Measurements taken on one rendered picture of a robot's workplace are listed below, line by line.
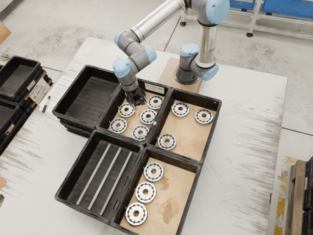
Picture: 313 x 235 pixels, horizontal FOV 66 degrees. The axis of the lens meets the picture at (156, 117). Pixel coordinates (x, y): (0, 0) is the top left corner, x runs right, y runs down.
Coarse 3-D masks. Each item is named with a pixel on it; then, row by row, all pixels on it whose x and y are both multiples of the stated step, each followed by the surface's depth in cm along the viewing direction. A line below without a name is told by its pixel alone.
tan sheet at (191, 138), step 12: (192, 108) 145; (204, 108) 145; (168, 120) 142; (180, 120) 142; (192, 120) 141; (168, 132) 138; (180, 132) 138; (192, 132) 137; (204, 132) 136; (156, 144) 135; (180, 144) 134; (192, 144) 133; (204, 144) 133; (192, 156) 130
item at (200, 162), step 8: (176, 88) 142; (168, 96) 139; (200, 96) 137; (160, 112) 134; (216, 112) 131; (216, 120) 128; (208, 136) 124; (208, 144) 122; (168, 152) 121; (192, 160) 118; (200, 160) 118
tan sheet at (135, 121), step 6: (150, 96) 153; (126, 102) 152; (138, 108) 149; (144, 108) 148; (138, 114) 146; (126, 120) 145; (132, 120) 144; (138, 120) 144; (132, 126) 142; (126, 132) 140
